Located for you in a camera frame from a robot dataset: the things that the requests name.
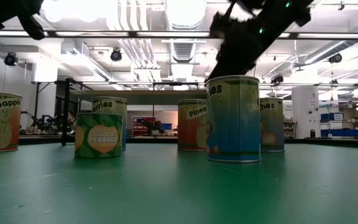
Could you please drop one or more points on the wooden shelf with black frame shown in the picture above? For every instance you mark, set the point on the wooden shelf with black frame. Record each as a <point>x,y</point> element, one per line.
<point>151,97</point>

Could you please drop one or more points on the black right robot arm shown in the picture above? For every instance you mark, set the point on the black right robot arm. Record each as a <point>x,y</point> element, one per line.
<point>300,9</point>

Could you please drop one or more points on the black overhead frame bar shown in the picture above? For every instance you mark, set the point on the black overhead frame bar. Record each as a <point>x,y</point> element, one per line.
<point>51,33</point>

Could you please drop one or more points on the blue cherries tin can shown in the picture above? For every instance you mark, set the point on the blue cherries tin can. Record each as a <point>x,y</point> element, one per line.
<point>110,105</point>
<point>233,124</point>

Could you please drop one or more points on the black background robot arms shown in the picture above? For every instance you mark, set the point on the black background robot arms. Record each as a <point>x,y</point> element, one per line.
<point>42,121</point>
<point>151,126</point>

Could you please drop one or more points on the blue storage crate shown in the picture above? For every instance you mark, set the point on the blue storage crate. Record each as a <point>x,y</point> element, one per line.
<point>331,116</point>

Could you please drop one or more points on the silver ceiling air duct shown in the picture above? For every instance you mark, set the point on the silver ceiling air duct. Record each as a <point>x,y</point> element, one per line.
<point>183,51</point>

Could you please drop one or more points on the black table edge rail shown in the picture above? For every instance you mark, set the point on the black table edge rail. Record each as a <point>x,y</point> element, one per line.
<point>154,140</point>

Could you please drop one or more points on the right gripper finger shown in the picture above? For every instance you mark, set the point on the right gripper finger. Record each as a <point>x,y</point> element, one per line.
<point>232,68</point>
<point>221,25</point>

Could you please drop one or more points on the blue storage bin row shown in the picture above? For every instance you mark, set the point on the blue storage bin row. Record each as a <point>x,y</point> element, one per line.
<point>337,132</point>

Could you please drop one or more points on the white room column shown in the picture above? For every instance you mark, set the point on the white room column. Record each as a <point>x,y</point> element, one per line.
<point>304,112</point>

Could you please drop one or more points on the person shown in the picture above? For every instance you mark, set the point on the person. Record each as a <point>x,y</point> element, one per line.
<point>71,119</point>

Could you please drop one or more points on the red storage bins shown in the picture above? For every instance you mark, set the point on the red storage bins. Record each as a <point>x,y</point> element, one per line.
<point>140,126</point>

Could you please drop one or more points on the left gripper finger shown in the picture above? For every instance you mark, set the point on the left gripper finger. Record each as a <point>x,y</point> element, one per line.
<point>33,28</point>

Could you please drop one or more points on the short sliced peaches can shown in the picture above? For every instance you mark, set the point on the short sliced peaches can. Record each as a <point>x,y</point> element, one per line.
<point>98,137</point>

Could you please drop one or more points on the black ceiling spotlight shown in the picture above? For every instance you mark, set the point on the black ceiling spotlight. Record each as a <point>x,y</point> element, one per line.
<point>335,58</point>
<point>11,59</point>
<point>277,79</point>
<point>116,55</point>

